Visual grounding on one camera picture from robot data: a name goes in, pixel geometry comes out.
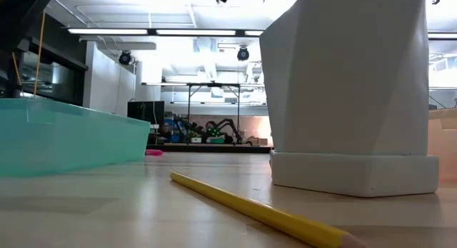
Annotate yellow pencil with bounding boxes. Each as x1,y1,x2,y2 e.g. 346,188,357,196
169,171,368,248

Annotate white hexagonal planter pot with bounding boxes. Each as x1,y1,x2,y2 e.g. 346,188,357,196
259,0,431,157

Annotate black monitor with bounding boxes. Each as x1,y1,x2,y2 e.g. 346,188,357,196
127,100,166,126

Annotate person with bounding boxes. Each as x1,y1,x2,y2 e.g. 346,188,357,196
159,121,174,144

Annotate black workbench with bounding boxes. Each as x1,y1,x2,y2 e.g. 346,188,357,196
148,143,274,154

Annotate green translucent plastic bin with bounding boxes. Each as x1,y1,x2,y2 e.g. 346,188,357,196
0,97,151,179

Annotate orange translucent plastic bin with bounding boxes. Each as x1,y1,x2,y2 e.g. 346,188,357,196
427,109,457,181

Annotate black ceiling cable reel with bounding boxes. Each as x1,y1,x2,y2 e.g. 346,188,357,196
236,46,251,62
118,50,133,66

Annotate black metal gantry frame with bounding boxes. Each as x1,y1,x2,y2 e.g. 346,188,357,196
186,82,241,145

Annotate dark window frame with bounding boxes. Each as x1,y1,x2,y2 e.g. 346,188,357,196
21,26,89,106

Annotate yellow cable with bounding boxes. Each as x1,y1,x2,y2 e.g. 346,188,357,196
12,10,47,97

